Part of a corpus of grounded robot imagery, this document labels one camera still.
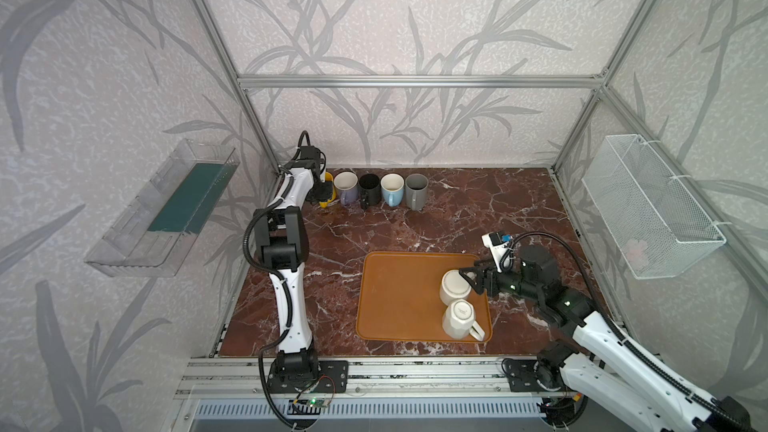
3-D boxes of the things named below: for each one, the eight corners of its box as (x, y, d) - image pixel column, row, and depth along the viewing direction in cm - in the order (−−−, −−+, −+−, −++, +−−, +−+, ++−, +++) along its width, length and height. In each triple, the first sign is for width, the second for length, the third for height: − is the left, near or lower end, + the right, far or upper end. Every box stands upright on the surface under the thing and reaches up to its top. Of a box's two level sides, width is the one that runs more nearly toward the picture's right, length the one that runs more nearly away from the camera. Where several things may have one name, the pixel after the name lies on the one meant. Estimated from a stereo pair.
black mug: (359, 212, 109) (356, 195, 102) (362, 189, 117) (359, 172, 109) (380, 212, 109) (378, 195, 102) (381, 189, 117) (380, 172, 109)
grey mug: (405, 217, 107) (405, 197, 98) (405, 194, 114) (405, 173, 105) (427, 217, 107) (429, 197, 98) (426, 194, 114) (427, 173, 105)
